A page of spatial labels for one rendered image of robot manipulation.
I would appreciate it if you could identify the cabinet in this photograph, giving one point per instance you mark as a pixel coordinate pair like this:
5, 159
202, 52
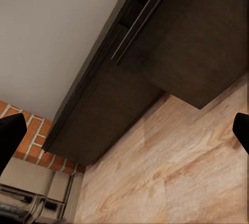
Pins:
193, 49

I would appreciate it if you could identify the wood fireplace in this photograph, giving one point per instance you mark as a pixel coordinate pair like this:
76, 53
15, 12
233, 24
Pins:
33, 194

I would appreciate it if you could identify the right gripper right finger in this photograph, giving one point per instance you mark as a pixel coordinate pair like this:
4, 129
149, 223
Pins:
241, 129

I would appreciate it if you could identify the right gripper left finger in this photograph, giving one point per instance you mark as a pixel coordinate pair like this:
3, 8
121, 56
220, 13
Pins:
12, 130

